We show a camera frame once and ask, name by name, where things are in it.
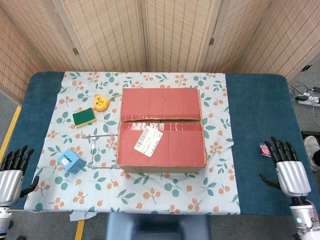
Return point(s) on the blue velvet table cover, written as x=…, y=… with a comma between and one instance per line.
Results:
x=255, y=112

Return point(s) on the white paper scrap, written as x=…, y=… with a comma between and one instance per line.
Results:
x=80, y=216

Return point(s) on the green yellow sponge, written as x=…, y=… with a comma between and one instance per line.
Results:
x=83, y=117

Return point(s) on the black screen bracket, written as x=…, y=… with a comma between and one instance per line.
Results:
x=306, y=67

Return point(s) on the floral print tablecloth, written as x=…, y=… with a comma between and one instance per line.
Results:
x=150, y=195

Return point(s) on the bamboo folding screen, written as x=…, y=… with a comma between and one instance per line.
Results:
x=175, y=32

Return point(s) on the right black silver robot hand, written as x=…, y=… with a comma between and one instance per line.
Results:
x=292, y=177

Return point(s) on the white sneaker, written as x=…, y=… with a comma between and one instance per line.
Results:
x=312, y=147

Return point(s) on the black equipment case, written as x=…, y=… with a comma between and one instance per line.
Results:
x=311, y=133

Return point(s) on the white power strip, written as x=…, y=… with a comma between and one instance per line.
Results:
x=308, y=99

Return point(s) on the cardboard box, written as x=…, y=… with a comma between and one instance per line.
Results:
x=162, y=150

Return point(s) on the yellow cat-shaped tape measure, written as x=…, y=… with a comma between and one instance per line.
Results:
x=101, y=103

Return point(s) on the pink candy packet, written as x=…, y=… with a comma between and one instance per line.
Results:
x=265, y=150

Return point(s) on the brass screen hinge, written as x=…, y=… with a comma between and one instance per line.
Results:
x=76, y=51
x=212, y=41

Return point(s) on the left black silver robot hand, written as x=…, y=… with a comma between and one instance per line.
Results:
x=10, y=185

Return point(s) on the small blue carton box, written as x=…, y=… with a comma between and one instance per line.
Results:
x=71, y=161

